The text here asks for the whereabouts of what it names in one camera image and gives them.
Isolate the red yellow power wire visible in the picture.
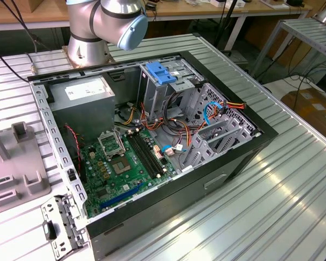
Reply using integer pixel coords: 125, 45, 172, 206
220, 99, 247, 116

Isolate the grey metal disk bay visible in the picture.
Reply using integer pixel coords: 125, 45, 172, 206
179, 115, 263, 175

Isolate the black RAM slot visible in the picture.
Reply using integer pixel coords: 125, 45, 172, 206
126, 131, 156, 179
136, 129, 166, 176
129, 130, 159, 178
133, 129, 162, 177

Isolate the grey metal drive cage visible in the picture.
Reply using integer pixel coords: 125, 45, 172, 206
137, 58, 205, 123

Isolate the CPU socket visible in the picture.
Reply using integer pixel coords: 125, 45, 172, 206
110, 157, 133, 177

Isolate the blue plastic drive latch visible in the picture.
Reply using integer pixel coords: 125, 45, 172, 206
145, 62, 178, 86

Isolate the metal socket cover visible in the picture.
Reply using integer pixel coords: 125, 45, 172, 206
97, 129, 125, 159

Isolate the green motherboard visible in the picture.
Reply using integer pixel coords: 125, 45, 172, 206
80, 127, 180, 218

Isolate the black open PC case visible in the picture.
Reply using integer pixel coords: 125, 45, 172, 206
27, 50, 279, 259

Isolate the blue expansion slot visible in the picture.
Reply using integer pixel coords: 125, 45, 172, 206
99, 182, 145, 210

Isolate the grey power supply unit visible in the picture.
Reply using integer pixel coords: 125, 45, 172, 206
47, 75, 117, 142

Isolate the wooden desk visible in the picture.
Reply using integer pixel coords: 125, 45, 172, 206
0, 0, 315, 52

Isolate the black tripod stand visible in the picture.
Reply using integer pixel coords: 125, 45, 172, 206
214, 0, 239, 54

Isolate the grey parts rack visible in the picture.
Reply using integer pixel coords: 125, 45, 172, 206
0, 110, 53, 218

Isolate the black plastic latch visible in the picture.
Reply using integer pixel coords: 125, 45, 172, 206
42, 219, 58, 240

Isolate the brown cardboard box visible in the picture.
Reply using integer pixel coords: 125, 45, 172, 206
281, 86, 326, 138

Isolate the metal slat side table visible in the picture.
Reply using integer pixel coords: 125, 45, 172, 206
251, 18, 326, 79

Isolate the blue wire white label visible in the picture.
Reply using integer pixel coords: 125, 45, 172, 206
161, 145, 185, 153

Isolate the orange yellow wire bundle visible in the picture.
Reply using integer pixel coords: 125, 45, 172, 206
140, 103, 207, 149

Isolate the yellow black wire bundle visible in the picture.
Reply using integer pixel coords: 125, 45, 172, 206
115, 102, 139, 127

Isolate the blue data wire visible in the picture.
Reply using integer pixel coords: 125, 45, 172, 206
202, 100, 224, 126

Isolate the red black fan wire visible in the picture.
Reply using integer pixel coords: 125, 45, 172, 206
64, 124, 81, 160

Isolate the square brown base plate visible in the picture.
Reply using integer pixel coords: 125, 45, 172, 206
61, 45, 115, 69

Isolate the grey metal slot bracket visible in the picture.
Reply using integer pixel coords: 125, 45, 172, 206
40, 193, 88, 258

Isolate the black cable silver connector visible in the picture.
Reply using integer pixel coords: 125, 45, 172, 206
0, 0, 54, 83

